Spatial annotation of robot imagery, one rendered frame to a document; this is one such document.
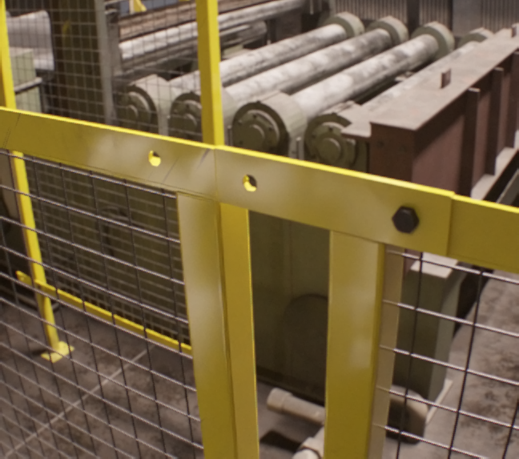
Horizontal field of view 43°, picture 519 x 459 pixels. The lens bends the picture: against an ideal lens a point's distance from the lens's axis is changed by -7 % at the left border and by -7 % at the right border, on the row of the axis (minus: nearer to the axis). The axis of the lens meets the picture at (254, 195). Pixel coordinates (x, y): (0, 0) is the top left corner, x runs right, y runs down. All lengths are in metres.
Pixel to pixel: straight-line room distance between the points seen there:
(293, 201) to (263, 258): 2.41
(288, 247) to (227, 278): 2.22
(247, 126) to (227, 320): 2.16
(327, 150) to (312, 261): 0.48
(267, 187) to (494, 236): 0.19
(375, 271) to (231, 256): 0.16
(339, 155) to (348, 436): 2.01
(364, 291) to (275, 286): 2.44
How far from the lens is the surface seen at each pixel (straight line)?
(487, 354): 3.50
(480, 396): 3.23
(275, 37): 5.88
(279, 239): 2.89
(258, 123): 2.78
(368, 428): 0.67
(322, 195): 0.55
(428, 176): 2.58
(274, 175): 0.57
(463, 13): 11.27
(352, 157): 2.62
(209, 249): 0.65
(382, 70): 3.70
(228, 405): 0.76
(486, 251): 0.52
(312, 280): 2.89
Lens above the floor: 2.06
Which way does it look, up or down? 24 degrees down
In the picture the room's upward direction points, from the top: 2 degrees counter-clockwise
